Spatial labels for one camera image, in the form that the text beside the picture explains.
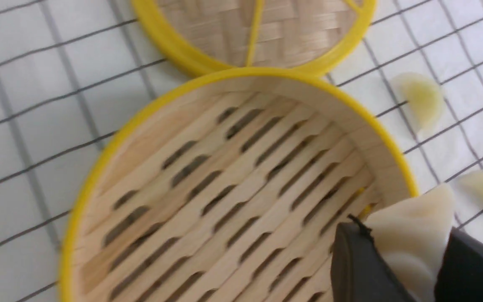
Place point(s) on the white grid tablecloth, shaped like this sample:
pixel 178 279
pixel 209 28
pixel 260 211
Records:
pixel 74 71

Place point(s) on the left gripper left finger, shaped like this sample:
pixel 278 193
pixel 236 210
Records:
pixel 358 273

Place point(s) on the woven bamboo steamer lid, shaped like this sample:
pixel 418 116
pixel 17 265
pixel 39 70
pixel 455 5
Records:
pixel 205 36

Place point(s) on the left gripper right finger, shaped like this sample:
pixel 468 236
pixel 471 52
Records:
pixel 460 278

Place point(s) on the white dumpling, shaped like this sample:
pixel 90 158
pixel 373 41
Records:
pixel 411 236

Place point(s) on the bamboo steamer tray yellow rim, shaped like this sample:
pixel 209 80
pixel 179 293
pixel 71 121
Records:
pixel 229 189

